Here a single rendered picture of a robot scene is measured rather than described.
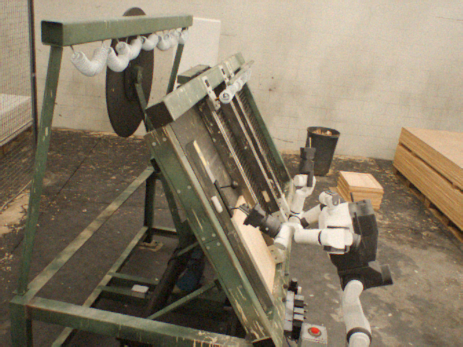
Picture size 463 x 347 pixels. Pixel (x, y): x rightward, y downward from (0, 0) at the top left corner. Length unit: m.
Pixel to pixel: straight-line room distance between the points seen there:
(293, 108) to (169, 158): 6.09
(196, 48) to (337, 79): 2.74
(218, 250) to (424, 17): 6.76
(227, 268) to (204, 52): 4.48
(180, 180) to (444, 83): 7.06
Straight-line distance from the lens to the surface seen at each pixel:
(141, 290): 3.69
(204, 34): 6.29
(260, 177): 3.20
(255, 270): 2.43
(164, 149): 2.00
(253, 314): 2.28
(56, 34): 2.15
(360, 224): 2.53
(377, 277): 2.73
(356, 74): 8.11
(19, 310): 2.72
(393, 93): 8.38
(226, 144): 2.63
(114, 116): 2.82
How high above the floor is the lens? 2.37
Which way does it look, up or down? 21 degrees down
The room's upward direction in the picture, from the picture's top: 7 degrees clockwise
